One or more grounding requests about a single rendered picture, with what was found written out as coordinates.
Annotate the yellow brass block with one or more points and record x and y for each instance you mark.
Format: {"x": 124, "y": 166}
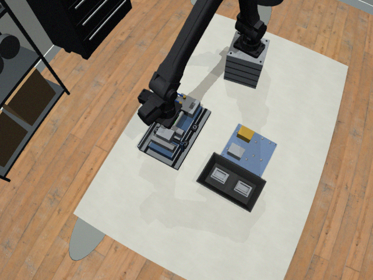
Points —
{"x": 245, "y": 134}

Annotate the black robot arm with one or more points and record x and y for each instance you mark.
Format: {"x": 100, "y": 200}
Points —
{"x": 166, "y": 80}

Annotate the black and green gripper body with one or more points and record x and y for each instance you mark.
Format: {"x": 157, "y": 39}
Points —
{"x": 169, "y": 117}

